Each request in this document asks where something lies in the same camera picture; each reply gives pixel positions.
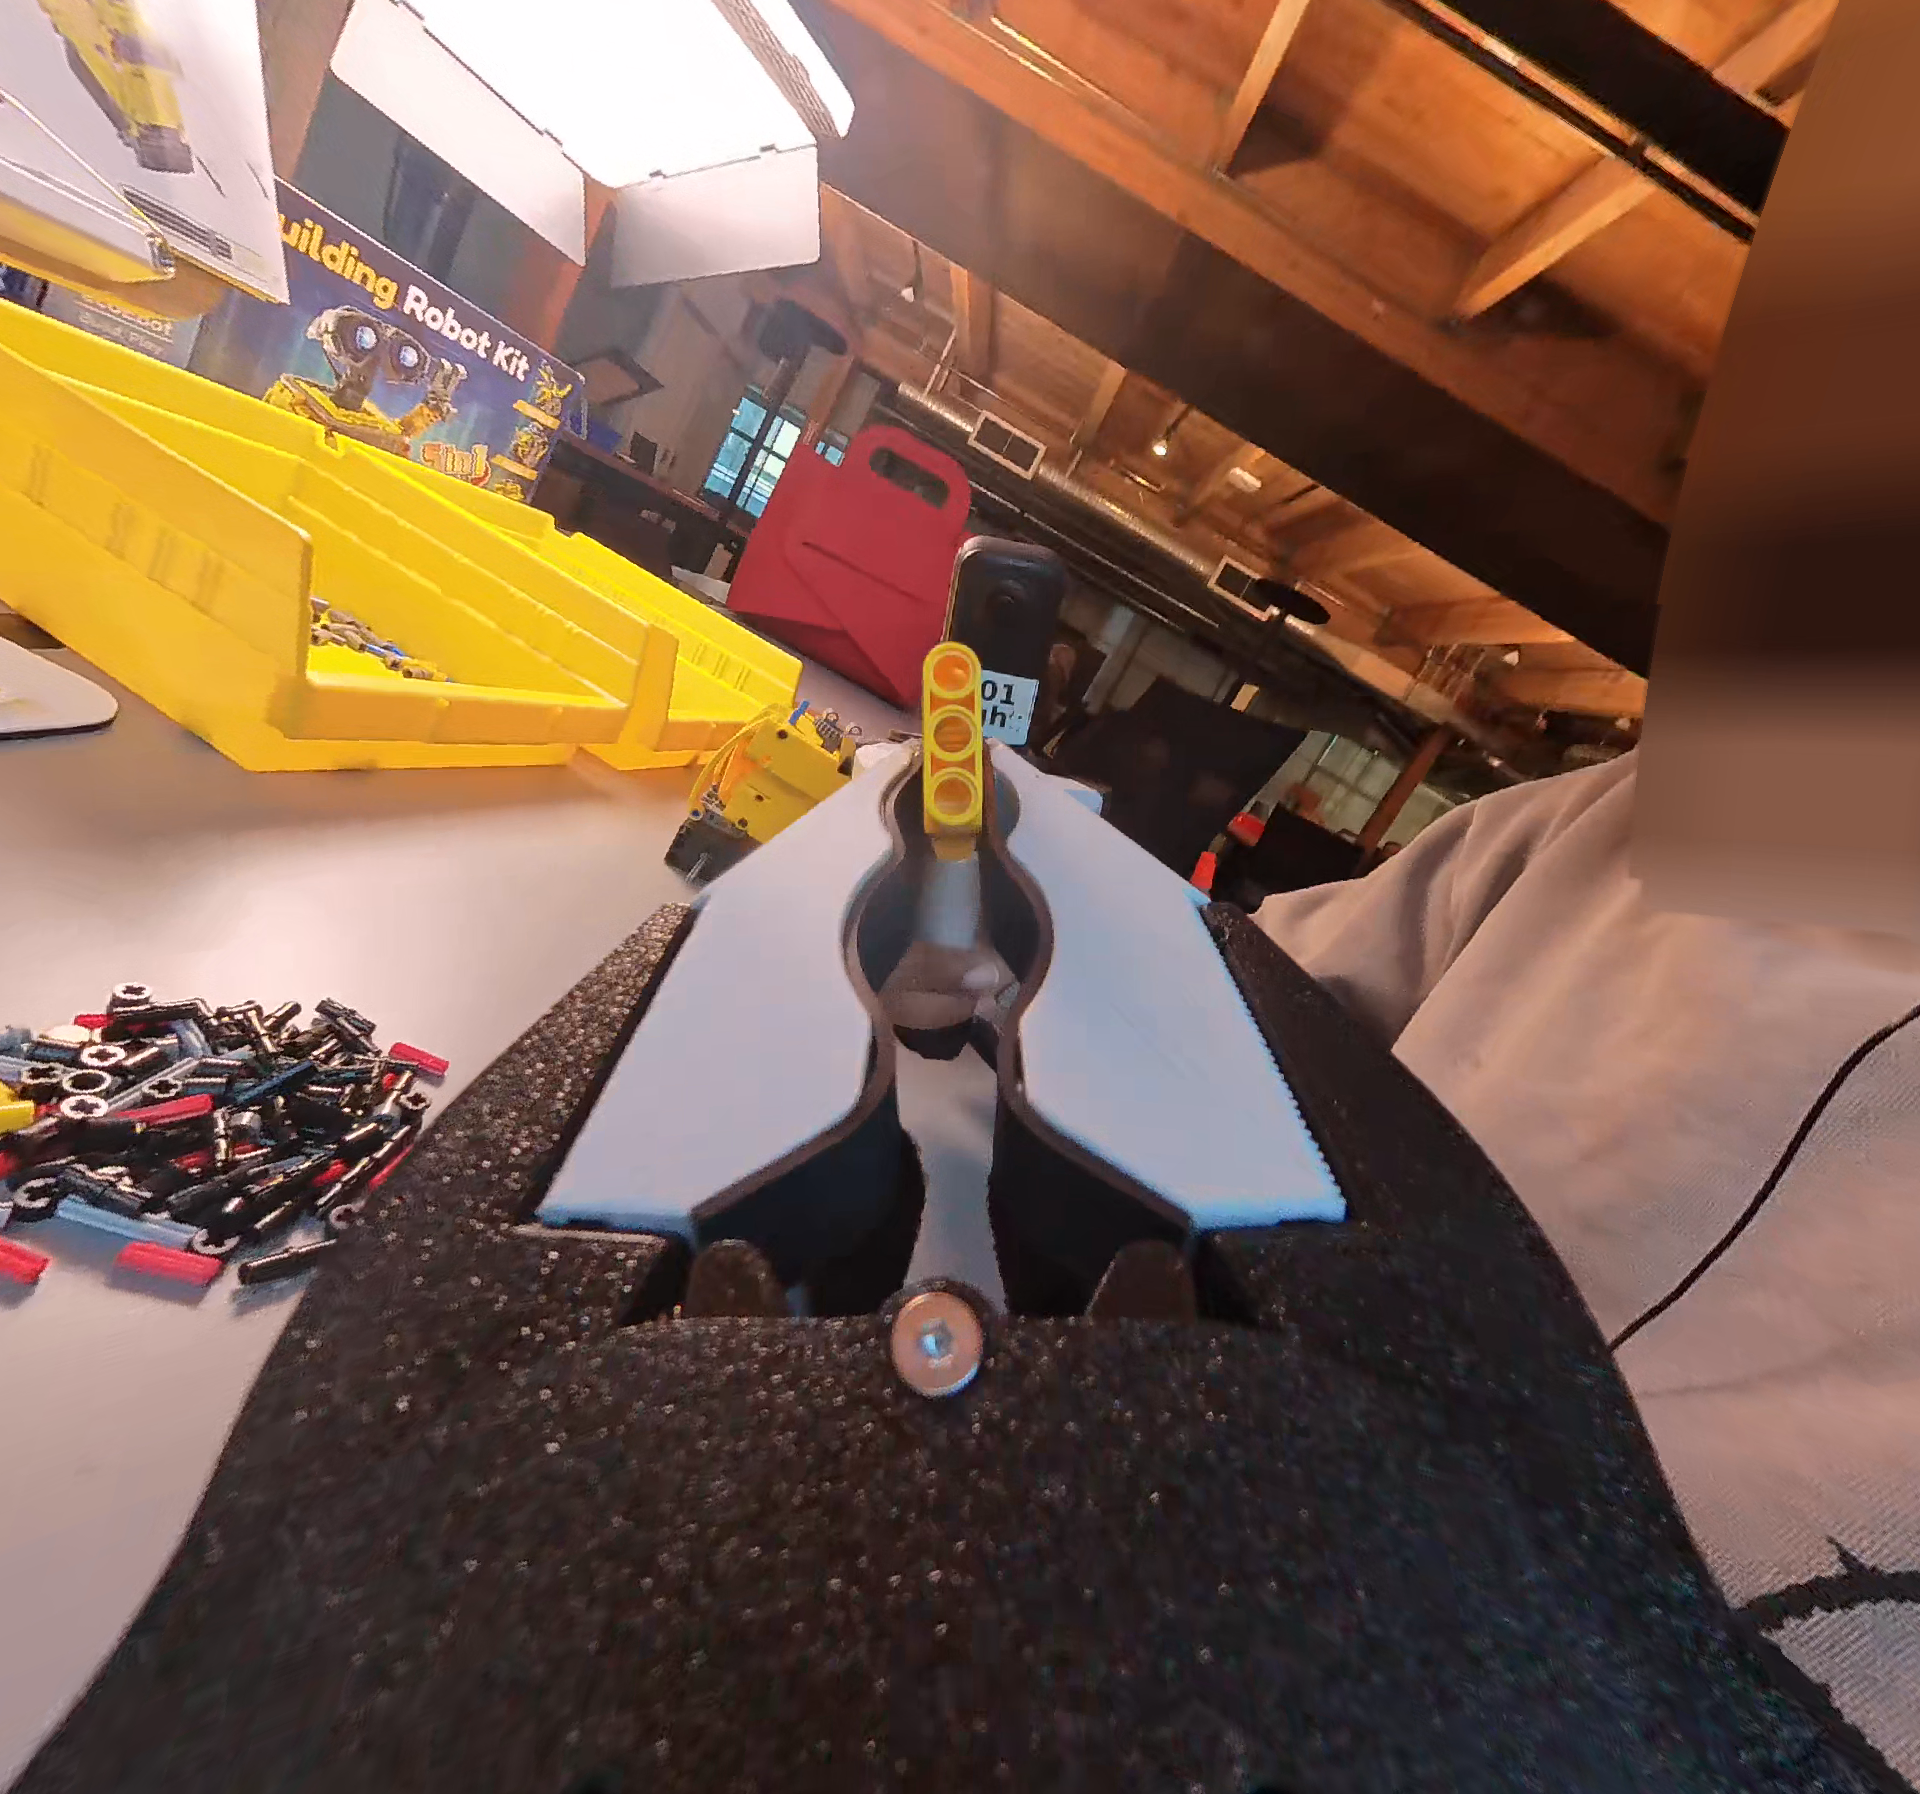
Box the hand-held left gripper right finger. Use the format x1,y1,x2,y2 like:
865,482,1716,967
979,744,1346,1320

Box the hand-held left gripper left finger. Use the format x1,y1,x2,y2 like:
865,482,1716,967
533,744,927,1320

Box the yellow perforated brick beam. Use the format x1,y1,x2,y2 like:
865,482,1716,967
921,642,992,858

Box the yellow brick robot model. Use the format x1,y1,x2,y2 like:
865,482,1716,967
665,707,860,883

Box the instruction booklet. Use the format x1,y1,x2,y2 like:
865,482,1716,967
0,0,290,305

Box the person's right forearm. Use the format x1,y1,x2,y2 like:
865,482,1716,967
1253,751,1650,1068

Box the grey desk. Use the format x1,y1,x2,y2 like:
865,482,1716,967
0,594,901,1736

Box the person's right hand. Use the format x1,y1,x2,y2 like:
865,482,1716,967
898,942,1009,1022

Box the red felt tote bag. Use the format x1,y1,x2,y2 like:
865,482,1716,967
727,422,977,692

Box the yellow plastic parts bin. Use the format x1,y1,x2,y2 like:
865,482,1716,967
0,370,680,775
0,297,806,759

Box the pile of small connector pins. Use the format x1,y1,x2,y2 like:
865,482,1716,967
0,980,453,1288

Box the scattered blue grey brick pieces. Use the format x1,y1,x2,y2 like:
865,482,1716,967
303,598,454,687

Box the robot kit box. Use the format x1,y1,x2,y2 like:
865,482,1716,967
0,179,589,506

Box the studio light with barn doors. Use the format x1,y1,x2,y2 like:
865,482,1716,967
321,0,855,294

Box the metal ventilation duct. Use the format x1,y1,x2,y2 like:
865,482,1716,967
891,377,1502,715

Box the black earphone cord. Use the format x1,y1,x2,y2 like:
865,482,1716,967
1608,1001,1920,1354

